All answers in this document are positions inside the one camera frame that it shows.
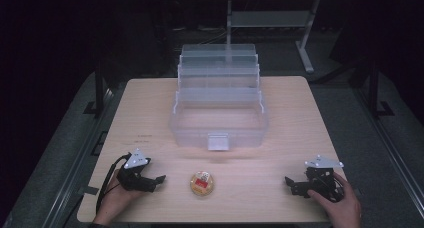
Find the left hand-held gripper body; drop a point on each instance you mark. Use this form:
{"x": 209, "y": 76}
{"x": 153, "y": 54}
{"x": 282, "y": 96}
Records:
{"x": 135, "y": 174}

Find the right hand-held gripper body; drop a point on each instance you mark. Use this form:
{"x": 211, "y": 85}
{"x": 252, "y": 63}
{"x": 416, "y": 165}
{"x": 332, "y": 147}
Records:
{"x": 319, "y": 179}

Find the round yellow snack packet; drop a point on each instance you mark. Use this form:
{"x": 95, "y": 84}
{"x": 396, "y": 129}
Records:
{"x": 201, "y": 183}

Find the clear plastic tiered storage box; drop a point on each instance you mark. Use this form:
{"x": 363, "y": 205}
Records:
{"x": 218, "y": 98}

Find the person's right hand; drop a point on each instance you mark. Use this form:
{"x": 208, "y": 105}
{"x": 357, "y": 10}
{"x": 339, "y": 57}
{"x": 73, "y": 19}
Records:
{"x": 340, "y": 204}

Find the grey metal stand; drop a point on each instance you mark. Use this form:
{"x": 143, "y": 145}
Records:
{"x": 271, "y": 28}

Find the black metal post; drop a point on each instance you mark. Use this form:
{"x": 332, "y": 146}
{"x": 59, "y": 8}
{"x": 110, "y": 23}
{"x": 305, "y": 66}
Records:
{"x": 375, "y": 91}
{"x": 99, "y": 88}

